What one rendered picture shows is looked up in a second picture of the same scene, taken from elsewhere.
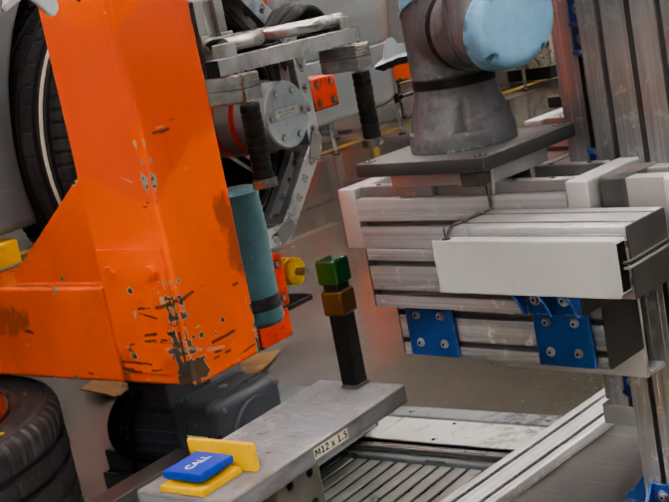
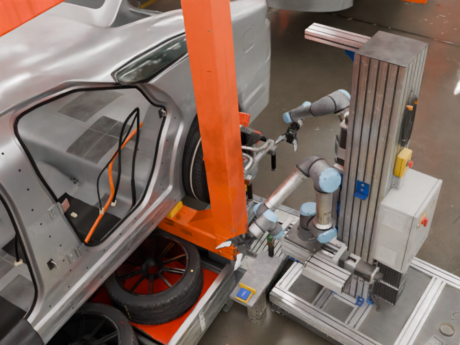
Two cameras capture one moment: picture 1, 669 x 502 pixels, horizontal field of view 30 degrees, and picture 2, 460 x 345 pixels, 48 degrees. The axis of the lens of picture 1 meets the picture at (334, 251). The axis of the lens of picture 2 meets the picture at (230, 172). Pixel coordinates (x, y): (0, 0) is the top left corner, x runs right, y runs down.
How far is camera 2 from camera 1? 2.24 m
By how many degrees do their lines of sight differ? 30
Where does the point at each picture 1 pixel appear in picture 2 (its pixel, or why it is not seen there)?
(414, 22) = (304, 219)
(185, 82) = (242, 205)
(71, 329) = (204, 240)
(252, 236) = not seen: hidden behind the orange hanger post
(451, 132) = (307, 239)
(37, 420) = (198, 265)
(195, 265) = not seen: hidden behind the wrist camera
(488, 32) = (322, 240)
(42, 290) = (197, 231)
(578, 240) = (334, 283)
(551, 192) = (328, 257)
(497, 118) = not seen: hidden behind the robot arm
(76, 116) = (215, 212)
